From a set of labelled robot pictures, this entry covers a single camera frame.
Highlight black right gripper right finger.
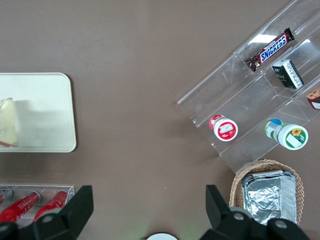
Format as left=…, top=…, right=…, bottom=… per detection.
left=199, top=184, right=311, bottom=240

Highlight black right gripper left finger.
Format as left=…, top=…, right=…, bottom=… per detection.
left=0, top=185, right=94, bottom=240

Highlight triangular white bread sandwich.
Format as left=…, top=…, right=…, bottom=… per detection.
left=0, top=97, right=19, bottom=149

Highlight woven wicker basket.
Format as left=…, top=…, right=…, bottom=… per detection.
left=229, top=159, right=305, bottom=226

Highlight cream rectangular plastic tray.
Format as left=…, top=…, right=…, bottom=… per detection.
left=0, top=72, right=77, bottom=153

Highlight clear acrylic bottle box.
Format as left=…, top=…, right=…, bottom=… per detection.
left=0, top=184, right=76, bottom=226

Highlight aluminium foil food container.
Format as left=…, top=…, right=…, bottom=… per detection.
left=240, top=169, right=298, bottom=226

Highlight white round disc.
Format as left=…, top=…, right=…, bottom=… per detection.
left=146, top=232, right=179, bottom=240

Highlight clear capped bottle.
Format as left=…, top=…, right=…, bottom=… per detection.
left=0, top=188, right=14, bottom=205

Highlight red lidded yogurt cup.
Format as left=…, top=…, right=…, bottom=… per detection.
left=208, top=114, right=239, bottom=142

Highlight green white lidded bottle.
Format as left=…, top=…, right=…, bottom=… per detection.
left=264, top=118, right=309, bottom=151

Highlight clear acrylic stepped display shelf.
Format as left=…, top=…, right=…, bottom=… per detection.
left=176, top=0, right=320, bottom=176

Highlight brown cookie snack pack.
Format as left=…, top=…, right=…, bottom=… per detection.
left=306, top=86, right=320, bottom=111

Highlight small black printed box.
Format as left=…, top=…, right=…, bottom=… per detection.
left=271, top=59, right=305, bottom=90

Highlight Snickers chocolate bar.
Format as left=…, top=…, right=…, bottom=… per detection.
left=244, top=27, right=296, bottom=73

